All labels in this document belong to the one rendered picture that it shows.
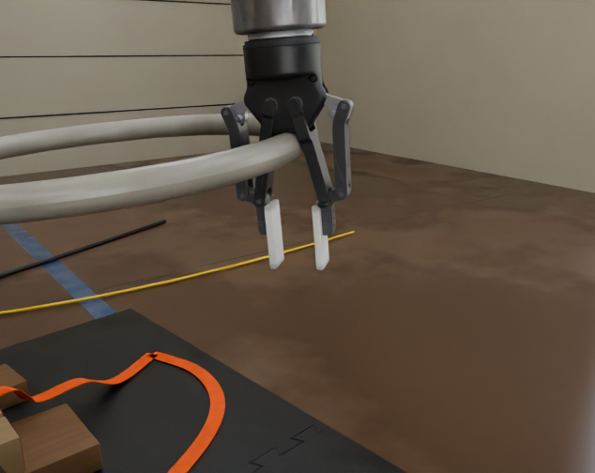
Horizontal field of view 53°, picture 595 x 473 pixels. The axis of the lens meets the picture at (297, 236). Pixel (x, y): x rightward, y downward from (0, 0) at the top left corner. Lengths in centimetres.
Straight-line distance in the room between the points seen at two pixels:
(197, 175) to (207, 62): 596
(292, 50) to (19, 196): 27
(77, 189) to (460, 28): 543
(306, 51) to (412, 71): 558
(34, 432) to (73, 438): 12
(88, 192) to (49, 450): 129
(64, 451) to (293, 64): 132
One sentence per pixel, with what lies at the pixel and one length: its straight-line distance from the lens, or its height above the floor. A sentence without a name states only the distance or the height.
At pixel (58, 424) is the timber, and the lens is 181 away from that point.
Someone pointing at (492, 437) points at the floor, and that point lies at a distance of 189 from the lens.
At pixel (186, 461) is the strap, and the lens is 171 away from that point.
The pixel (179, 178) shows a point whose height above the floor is 96.
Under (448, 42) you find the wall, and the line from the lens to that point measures 588.
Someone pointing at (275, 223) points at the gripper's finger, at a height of 88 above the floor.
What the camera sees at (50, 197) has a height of 95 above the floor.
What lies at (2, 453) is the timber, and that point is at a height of 17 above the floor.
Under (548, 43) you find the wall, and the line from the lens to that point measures 530.
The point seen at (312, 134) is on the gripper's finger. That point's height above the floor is 98.
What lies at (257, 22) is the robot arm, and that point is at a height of 108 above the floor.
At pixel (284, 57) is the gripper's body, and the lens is 57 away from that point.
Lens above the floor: 106
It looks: 17 degrees down
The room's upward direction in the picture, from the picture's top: straight up
